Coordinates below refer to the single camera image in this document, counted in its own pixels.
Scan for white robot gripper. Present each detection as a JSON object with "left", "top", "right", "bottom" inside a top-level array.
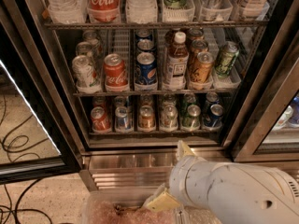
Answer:
[{"left": 143, "top": 140, "right": 215, "bottom": 212}]

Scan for red bull can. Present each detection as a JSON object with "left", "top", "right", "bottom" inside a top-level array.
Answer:
[
  {"left": 114, "top": 95, "right": 130, "bottom": 107},
  {"left": 115, "top": 106, "right": 131, "bottom": 132}
]

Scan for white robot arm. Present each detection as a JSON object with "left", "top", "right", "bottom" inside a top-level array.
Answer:
[{"left": 144, "top": 141, "right": 299, "bottom": 224}]

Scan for front green can bottom shelf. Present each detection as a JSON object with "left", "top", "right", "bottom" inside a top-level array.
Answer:
[{"left": 182, "top": 105, "right": 201, "bottom": 131}]

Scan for green can shelf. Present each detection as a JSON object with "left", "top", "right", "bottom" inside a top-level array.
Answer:
[
  {"left": 182, "top": 93, "right": 197, "bottom": 110},
  {"left": 182, "top": 105, "right": 201, "bottom": 131},
  {"left": 215, "top": 41, "right": 239, "bottom": 77}
]

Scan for front orange can bottom shelf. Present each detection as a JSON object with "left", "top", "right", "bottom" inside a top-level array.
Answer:
[{"left": 138, "top": 105, "right": 155, "bottom": 131}]

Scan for orange can shelf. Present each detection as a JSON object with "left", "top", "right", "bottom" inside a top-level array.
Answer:
[
  {"left": 188, "top": 39, "right": 209, "bottom": 65},
  {"left": 189, "top": 51, "right": 215, "bottom": 83},
  {"left": 187, "top": 28, "right": 205, "bottom": 44},
  {"left": 138, "top": 105, "right": 155, "bottom": 131},
  {"left": 140, "top": 94, "right": 154, "bottom": 106}
]

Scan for steel fridge base grille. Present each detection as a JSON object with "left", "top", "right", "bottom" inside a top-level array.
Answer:
[{"left": 79, "top": 148, "right": 299, "bottom": 192}]

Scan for front white can bottom shelf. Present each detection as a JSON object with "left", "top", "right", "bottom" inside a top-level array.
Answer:
[{"left": 160, "top": 105, "right": 178, "bottom": 132}]

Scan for white can shelf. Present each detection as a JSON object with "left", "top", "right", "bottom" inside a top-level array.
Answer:
[
  {"left": 82, "top": 30, "right": 103, "bottom": 57},
  {"left": 72, "top": 55, "right": 99, "bottom": 88},
  {"left": 76, "top": 41, "right": 95, "bottom": 60},
  {"left": 162, "top": 94, "right": 177, "bottom": 106},
  {"left": 160, "top": 105, "right": 178, "bottom": 132}
]

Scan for front blue can bottom shelf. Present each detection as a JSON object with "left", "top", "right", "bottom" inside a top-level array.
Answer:
[{"left": 204, "top": 104, "right": 224, "bottom": 128}]

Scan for blue can shelf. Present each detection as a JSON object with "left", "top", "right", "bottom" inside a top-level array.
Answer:
[
  {"left": 204, "top": 104, "right": 224, "bottom": 128},
  {"left": 204, "top": 92, "right": 220, "bottom": 110}
]

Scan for rear white can bottom shelf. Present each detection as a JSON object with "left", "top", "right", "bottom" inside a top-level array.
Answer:
[{"left": 162, "top": 94, "right": 177, "bottom": 106}]

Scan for rear green can bottom shelf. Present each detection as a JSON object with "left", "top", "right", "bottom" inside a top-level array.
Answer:
[{"left": 182, "top": 93, "right": 197, "bottom": 110}]

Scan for rear orange can bottom shelf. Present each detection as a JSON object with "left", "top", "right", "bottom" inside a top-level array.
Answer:
[{"left": 140, "top": 94, "right": 154, "bottom": 106}]

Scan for rear blue can bottom shelf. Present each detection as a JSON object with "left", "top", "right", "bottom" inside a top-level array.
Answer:
[{"left": 204, "top": 92, "right": 220, "bottom": 110}]

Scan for front red can bottom shelf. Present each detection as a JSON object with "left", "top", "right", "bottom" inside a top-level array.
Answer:
[{"left": 91, "top": 106, "right": 110, "bottom": 132}]

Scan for red can shelf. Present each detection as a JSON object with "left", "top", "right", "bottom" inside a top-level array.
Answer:
[
  {"left": 91, "top": 106, "right": 110, "bottom": 132},
  {"left": 93, "top": 96, "right": 107, "bottom": 109}
]

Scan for rear red can bottom shelf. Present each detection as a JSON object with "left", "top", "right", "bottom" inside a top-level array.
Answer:
[{"left": 93, "top": 96, "right": 107, "bottom": 109}]

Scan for right closed fridge door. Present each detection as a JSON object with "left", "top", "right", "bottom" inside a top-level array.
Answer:
[{"left": 232, "top": 32, "right": 299, "bottom": 162}]

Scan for front pepsi can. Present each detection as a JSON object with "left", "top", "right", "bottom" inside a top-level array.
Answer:
[{"left": 135, "top": 52, "right": 157, "bottom": 85}]

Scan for pepsi can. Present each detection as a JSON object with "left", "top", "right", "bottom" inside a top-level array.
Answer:
[
  {"left": 135, "top": 52, "right": 157, "bottom": 85},
  {"left": 135, "top": 29, "right": 152, "bottom": 42},
  {"left": 136, "top": 39, "right": 156, "bottom": 55}
]

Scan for front orange can middle shelf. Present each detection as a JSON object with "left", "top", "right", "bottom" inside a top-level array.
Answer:
[{"left": 189, "top": 51, "right": 215, "bottom": 83}]

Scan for coca cola can middle shelf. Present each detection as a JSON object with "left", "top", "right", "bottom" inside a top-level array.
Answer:
[{"left": 104, "top": 53, "right": 128, "bottom": 87}]

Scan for front white can middle shelf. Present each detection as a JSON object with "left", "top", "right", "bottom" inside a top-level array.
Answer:
[{"left": 72, "top": 55, "right": 99, "bottom": 88}]

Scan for middle pepsi can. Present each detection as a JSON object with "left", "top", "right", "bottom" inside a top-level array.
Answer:
[{"left": 136, "top": 39, "right": 156, "bottom": 55}]

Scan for open glass fridge door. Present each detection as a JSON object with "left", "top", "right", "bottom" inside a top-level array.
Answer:
[{"left": 0, "top": 0, "right": 81, "bottom": 184}]

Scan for green can middle shelf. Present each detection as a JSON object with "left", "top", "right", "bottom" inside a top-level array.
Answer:
[{"left": 215, "top": 41, "right": 239, "bottom": 77}]

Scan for rear orange can middle shelf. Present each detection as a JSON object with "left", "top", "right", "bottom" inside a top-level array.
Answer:
[{"left": 187, "top": 28, "right": 205, "bottom": 44}]

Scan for rear pepsi can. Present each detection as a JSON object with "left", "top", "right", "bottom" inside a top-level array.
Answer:
[{"left": 135, "top": 29, "right": 152, "bottom": 42}]

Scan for rear white can middle shelf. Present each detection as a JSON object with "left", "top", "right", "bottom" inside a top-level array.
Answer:
[{"left": 82, "top": 30, "right": 103, "bottom": 57}]

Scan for right clear plastic bin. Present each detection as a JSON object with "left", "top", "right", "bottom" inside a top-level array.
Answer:
[{"left": 177, "top": 207, "right": 222, "bottom": 224}]

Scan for clear plastic bin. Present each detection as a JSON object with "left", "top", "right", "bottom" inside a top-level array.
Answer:
[
  {"left": 177, "top": 207, "right": 222, "bottom": 224},
  {"left": 80, "top": 189, "right": 181, "bottom": 224}
]

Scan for left clear plastic bin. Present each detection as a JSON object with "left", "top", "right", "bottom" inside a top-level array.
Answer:
[{"left": 80, "top": 189, "right": 181, "bottom": 224}]

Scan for tea bottle white cap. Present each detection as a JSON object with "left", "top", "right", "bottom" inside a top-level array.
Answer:
[{"left": 164, "top": 32, "right": 189, "bottom": 86}]

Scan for centre clear water bottle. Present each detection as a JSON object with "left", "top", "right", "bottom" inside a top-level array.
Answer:
[{"left": 125, "top": 0, "right": 158, "bottom": 24}]

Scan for middle wire shelf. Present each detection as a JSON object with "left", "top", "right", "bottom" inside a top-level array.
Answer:
[{"left": 73, "top": 89, "right": 237, "bottom": 97}]

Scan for wire shelf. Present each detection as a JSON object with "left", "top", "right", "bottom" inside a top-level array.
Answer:
[
  {"left": 73, "top": 89, "right": 237, "bottom": 97},
  {"left": 44, "top": 21, "right": 268, "bottom": 30}
]

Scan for top wire shelf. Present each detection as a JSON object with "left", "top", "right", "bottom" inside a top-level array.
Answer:
[{"left": 44, "top": 21, "right": 268, "bottom": 30}]

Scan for black floor cable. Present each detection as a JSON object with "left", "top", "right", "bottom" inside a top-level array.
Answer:
[{"left": 0, "top": 177, "right": 54, "bottom": 224}]

